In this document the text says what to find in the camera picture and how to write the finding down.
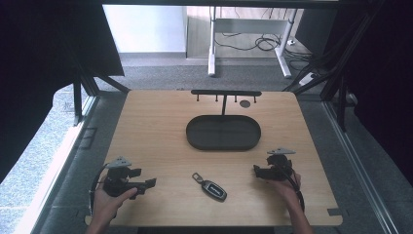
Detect dark cabinet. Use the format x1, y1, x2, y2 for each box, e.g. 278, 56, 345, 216
294, 8, 339, 56

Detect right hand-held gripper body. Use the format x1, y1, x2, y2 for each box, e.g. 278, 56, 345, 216
266, 147, 297, 181

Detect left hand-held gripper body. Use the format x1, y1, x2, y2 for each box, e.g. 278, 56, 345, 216
102, 156, 138, 198

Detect black floor cables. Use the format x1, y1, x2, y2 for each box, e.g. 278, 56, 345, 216
213, 7, 314, 70

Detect white metal desk frame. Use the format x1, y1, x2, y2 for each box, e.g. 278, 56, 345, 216
207, 6, 298, 79

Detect black curtain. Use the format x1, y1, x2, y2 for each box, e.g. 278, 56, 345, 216
324, 0, 413, 187
0, 0, 126, 183

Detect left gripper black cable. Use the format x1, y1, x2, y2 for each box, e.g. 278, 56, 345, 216
89, 163, 110, 216

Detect black key rack with tray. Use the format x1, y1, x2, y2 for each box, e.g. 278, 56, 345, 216
185, 89, 263, 152

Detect white power strip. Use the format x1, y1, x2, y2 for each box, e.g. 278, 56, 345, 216
298, 71, 319, 87

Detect aluminium floor rail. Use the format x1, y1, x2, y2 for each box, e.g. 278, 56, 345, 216
322, 99, 401, 234

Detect black metal stand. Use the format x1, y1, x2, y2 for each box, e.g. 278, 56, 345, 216
282, 6, 381, 133
71, 61, 131, 127

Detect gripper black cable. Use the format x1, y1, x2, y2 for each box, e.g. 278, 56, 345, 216
281, 164, 306, 213
89, 163, 110, 216

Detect black car key fob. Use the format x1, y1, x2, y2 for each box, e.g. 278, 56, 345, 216
191, 172, 228, 203

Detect person's left hand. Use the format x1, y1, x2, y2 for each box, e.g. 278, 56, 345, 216
92, 186, 138, 226

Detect person's right hand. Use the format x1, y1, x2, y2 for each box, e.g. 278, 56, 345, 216
266, 173, 302, 205

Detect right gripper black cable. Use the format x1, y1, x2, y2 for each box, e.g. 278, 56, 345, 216
281, 164, 306, 213

